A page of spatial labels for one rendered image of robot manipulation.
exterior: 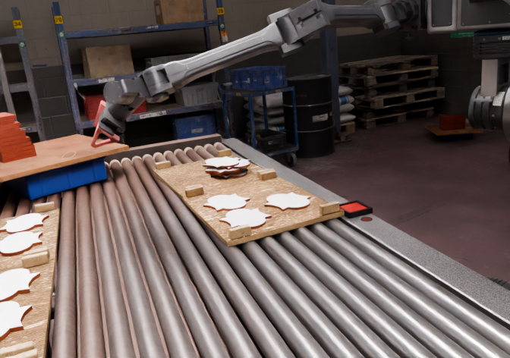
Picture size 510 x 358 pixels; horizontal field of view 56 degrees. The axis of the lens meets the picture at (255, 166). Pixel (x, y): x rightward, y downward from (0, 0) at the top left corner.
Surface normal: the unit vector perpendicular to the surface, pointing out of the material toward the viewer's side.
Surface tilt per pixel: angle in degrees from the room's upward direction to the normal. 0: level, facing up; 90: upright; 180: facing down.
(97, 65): 84
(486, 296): 0
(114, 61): 89
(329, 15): 66
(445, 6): 90
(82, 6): 90
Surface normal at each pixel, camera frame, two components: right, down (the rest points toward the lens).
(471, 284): -0.09, -0.96
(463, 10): -0.72, 0.25
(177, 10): 0.38, 0.18
